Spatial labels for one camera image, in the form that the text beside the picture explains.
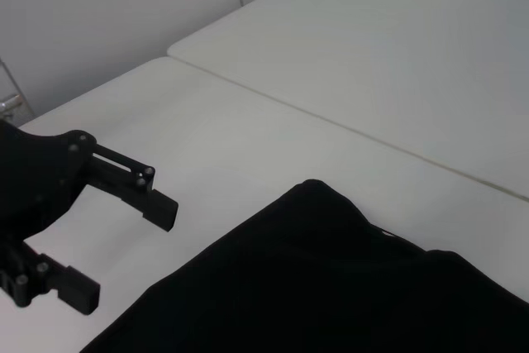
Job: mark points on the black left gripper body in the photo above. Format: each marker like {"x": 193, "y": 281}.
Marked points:
{"x": 33, "y": 179}

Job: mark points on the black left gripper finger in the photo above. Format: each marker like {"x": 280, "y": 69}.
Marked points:
{"x": 70, "y": 284}
{"x": 136, "y": 192}

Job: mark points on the black shirt with FREE print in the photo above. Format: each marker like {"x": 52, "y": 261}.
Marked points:
{"x": 330, "y": 278}

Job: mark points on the silver round plug connector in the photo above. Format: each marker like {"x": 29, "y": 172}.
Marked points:
{"x": 9, "y": 104}

